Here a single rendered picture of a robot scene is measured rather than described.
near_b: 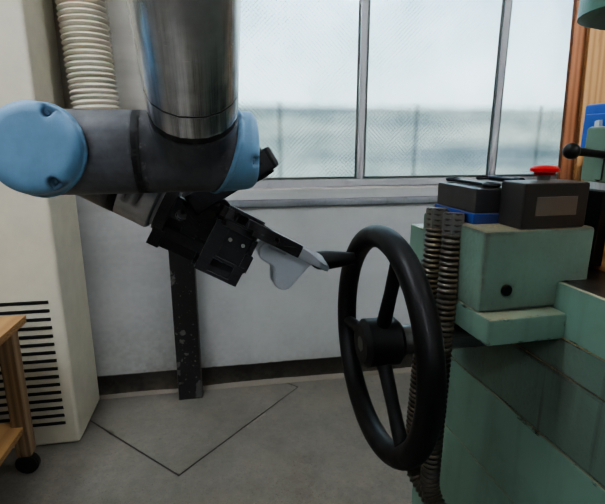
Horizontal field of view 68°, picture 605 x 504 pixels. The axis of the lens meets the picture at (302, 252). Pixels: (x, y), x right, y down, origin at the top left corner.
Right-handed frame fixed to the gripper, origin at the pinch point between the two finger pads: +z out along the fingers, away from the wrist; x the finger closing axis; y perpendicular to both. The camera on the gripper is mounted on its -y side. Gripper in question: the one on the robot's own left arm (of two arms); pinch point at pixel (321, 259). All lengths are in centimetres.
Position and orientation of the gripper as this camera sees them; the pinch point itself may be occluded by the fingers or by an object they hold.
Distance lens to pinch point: 56.8
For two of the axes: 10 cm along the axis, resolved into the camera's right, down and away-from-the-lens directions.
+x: 1.9, 1.3, -9.7
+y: -4.6, 8.9, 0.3
